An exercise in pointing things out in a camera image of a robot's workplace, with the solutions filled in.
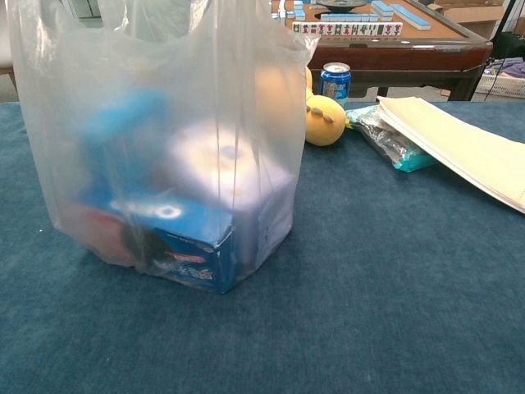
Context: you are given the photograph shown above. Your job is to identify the brown mahjong table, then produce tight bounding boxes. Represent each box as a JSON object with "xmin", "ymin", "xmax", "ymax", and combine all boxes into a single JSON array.
[{"xmin": 270, "ymin": 0, "xmax": 493, "ymax": 102}]

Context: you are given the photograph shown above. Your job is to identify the blue Oreo cookie box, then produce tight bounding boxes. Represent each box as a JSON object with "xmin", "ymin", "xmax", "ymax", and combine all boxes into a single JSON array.
[{"xmin": 77, "ymin": 196, "xmax": 235, "ymax": 295}]

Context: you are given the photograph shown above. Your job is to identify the blue drink can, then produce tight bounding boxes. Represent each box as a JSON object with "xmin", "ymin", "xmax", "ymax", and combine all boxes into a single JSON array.
[{"xmin": 319, "ymin": 62, "xmax": 352, "ymax": 108}]

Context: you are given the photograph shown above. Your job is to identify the cardboard box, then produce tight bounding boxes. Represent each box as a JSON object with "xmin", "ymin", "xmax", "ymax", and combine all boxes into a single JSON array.
[{"xmin": 433, "ymin": 0, "xmax": 506, "ymax": 41}]

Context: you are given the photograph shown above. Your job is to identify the blue packet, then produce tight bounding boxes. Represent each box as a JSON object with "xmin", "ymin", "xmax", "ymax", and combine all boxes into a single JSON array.
[{"xmin": 80, "ymin": 89, "xmax": 171, "ymax": 202}]

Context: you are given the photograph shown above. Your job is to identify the white box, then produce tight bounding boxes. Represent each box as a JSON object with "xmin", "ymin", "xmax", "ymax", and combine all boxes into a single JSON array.
[{"xmin": 167, "ymin": 122, "xmax": 296, "ymax": 272}]

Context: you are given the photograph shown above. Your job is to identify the white plastic basket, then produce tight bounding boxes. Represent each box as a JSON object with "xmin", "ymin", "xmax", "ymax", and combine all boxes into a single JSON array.
[{"xmin": 477, "ymin": 71, "xmax": 525, "ymax": 102}]

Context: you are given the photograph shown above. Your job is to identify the red item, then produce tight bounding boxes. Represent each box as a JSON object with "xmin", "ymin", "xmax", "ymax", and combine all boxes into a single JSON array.
[{"xmin": 55, "ymin": 203, "xmax": 139, "ymax": 266}]

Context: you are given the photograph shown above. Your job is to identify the yellow plush duck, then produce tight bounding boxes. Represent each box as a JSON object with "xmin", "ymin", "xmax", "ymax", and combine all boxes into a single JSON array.
[{"xmin": 303, "ymin": 65, "xmax": 348, "ymax": 147}]

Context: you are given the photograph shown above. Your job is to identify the purple cloth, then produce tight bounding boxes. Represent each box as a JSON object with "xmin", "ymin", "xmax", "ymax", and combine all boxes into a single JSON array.
[{"xmin": 497, "ymin": 58, "xmax": 525, "ymax": 79}]

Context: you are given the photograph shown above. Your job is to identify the teal snack packet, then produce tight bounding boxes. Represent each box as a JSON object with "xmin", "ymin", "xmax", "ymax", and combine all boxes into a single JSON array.
[{"xmin": 345, "ymin": 104, "xmax": 438, "ymax": 173}]

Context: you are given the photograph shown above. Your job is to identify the transparent plastic bag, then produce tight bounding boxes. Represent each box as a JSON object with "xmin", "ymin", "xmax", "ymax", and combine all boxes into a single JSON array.
[{"xmin": 6, "ymin": 0, "xmax": 321, "ymax": 295}]

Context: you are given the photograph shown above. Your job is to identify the cream paper stack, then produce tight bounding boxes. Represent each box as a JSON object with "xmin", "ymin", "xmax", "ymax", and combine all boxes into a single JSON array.
[{"xmin": 376, "ymin": 96, "xmax": 525, "ymax": 215}]

